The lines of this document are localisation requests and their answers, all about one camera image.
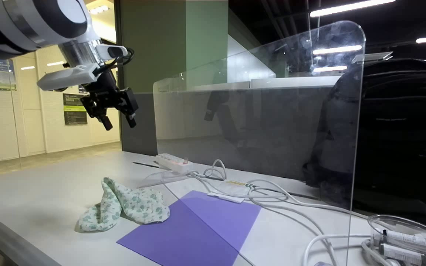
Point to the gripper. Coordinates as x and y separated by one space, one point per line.
104 88

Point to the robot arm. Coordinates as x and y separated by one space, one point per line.
31 22

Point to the white cloth with green print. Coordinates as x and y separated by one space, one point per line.
139 205

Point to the clear glass panel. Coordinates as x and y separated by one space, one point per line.
257 122

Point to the white power strip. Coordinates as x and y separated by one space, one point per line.
174 162

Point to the grey desk partition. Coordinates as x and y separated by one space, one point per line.
257 122

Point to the purple plastic sheet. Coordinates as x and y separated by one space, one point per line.
194 232

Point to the black backpack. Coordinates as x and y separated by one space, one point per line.
405 140

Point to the white tube with black cap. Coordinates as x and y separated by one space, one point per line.
405 239
401 255

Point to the dark green wall poster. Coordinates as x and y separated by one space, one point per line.
74 109

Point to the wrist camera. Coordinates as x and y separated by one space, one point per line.
67 76

